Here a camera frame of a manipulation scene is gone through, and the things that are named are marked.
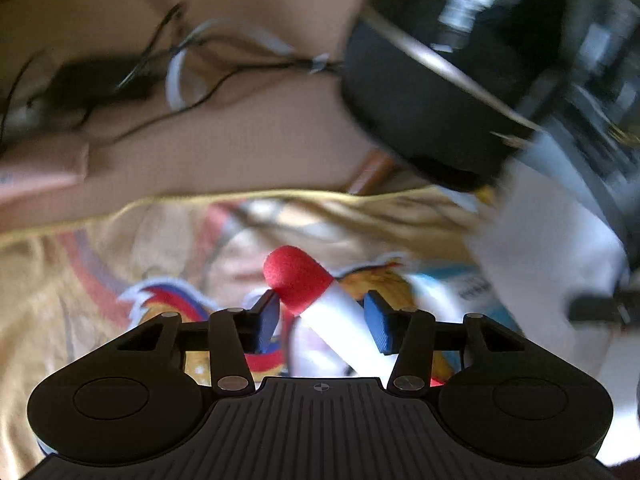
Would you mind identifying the white red foam rocket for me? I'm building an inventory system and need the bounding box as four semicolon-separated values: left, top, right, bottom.
262;246;396;382

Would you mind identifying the blue white box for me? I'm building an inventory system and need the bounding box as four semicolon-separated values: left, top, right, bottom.
404;261;521;333

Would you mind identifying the yellow cartoon print cloth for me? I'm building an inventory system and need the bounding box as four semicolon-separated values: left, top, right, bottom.
1;186;480;479

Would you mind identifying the pink tube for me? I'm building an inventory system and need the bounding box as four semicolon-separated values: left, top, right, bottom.
1;136;89;204

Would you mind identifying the black round appliance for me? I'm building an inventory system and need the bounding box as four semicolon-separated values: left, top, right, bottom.
341;0;639;191

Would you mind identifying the black power adapter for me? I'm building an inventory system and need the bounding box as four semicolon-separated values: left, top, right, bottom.
46;55;160;110

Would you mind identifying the brown wooden handle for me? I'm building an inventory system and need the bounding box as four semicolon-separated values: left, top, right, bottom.
345;150;398;196

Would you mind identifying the white cable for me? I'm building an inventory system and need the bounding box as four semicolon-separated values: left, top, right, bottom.
164;18;331;114

